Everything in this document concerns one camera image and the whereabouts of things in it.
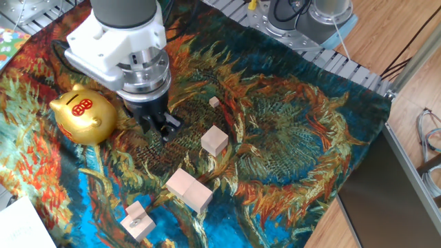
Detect dark flat panel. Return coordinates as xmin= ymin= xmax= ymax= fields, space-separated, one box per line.
xmin=336 ymin=130 xmax=441 ymax=248

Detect colourful floral card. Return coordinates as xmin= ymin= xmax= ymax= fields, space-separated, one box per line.
xmin=0 ymin=27 xmax=32 ymax=72

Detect large wooden block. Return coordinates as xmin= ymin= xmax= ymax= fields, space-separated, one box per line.
xmin=119 ymin=206 xmax=157 ymax=243

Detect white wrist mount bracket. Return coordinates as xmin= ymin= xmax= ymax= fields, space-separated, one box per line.
xmin=64 ymin=3 xmax=168 ymax=92

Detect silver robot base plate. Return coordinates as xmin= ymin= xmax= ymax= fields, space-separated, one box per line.
xmin=246 ymin=0 xmax=345 ymax=52

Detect golden piggy bank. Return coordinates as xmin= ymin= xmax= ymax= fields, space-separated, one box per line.
xmin=49 ymin=83 xmax=118 ymax=146

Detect aluminium frame bar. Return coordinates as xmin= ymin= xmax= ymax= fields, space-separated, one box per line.
xmin=389 ymin=30 xmax=441 ymax=101
xmin=381 ymin=122 xmax=441 ymax=238

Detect sunflower painting tablecloth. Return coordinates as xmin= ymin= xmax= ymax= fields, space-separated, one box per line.
xmin=0 ymin=0 xmax=392 ymax=248

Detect grey cable bundle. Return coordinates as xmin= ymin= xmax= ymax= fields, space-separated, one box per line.
xmin=415 ymin=107 xmax=441 ymax=199

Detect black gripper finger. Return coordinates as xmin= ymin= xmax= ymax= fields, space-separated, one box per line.
xmin=139 ymin=115 xmax=158 ymax=136
xmin=158 ymin=112 xmax=183 ymax=144

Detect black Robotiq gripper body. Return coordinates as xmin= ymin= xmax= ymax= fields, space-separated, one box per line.
xmin=123 ymin=90 xmax=173 ymax=135

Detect black floor cables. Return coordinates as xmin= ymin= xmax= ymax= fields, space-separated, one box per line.
xmin=380 ymin=6 xmax=441 ymax=81

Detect small wooden block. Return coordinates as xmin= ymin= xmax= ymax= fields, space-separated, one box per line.
xmin=125 ymin=200 xmax=150 ymax=221

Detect white paper sheet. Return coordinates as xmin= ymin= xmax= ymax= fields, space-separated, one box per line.
xmin=0 ymin=196 xmax=58 ymax=248

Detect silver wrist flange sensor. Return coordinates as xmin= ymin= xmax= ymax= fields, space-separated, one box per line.
xmin=115 ymin=46 xmax=172 ymax=103

